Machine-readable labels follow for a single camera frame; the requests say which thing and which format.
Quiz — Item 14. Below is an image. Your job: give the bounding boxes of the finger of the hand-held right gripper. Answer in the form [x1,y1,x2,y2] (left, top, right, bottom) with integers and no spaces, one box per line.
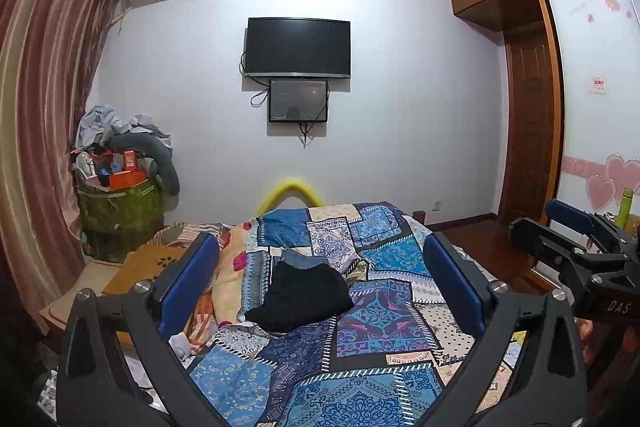
[508,217,596,288]
[545,199,640,258]

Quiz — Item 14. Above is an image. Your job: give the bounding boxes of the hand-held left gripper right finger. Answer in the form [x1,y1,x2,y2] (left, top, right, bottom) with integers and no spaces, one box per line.
[422,231,588,427]

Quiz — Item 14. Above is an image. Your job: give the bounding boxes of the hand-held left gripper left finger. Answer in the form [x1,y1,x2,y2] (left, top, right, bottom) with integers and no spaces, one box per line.
[55,232,236,427]

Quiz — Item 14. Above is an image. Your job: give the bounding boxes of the black pants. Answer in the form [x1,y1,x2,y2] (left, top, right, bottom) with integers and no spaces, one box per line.
[245,263,355,333]

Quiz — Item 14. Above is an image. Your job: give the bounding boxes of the person's right hand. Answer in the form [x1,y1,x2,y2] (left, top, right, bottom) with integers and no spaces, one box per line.
[575,319,598,365]

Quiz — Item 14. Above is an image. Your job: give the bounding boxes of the beige floral quilt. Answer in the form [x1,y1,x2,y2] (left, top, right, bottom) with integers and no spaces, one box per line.
[185,219,261,353]

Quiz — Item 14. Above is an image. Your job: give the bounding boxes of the striped pink cloth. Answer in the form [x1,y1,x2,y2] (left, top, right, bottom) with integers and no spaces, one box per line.
[165,221,221,248]

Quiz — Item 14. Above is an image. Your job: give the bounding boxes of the green bottle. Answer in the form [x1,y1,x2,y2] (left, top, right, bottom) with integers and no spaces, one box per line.
[614,188,636,230]

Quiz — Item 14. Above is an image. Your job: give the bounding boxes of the white sock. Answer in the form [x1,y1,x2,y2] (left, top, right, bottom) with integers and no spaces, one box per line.
[169,332,193,358]

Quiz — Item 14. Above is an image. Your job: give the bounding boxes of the blue patchwork blanket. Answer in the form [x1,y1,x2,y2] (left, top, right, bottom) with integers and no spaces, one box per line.
[190,202,531,427]

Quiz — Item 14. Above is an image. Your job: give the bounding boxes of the brown wooden door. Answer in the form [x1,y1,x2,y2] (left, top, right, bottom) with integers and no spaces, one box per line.
[497,27,558,228]

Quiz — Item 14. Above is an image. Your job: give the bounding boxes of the green laundry hamper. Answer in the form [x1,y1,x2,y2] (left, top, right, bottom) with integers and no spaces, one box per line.
[76,179,166,263]

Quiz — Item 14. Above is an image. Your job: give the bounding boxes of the folded blue jeans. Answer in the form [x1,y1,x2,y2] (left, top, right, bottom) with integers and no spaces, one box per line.
[272,248,331,270]

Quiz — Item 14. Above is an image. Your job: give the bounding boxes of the frosted heart-print sliding door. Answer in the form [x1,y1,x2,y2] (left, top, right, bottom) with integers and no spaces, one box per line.
[542,0,640,228]

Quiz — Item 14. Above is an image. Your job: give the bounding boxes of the grey tube pillow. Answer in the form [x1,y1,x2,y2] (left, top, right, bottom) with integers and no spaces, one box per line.
[109,134,181,196]

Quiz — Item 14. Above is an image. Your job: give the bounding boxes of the orange box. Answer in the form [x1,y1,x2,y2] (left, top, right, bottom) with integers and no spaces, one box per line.
[107,170,147,190]

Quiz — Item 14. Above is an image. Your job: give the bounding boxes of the yellow foam bumper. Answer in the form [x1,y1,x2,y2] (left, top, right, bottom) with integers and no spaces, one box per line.
[256,179,326,218]

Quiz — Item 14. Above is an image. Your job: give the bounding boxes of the heap of grey clothes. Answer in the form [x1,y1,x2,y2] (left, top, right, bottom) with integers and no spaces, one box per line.
[75,106,171,148]

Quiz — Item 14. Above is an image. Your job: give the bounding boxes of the striped pink curtain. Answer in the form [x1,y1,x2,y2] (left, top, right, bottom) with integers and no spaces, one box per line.
[0,0,126,333]

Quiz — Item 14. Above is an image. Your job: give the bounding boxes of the small black wall monitor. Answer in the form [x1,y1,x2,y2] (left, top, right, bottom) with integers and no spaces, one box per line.
[268,78,329,124]

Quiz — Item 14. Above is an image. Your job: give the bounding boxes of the black wall television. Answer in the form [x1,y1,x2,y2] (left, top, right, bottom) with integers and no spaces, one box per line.
[243,18,352,80]

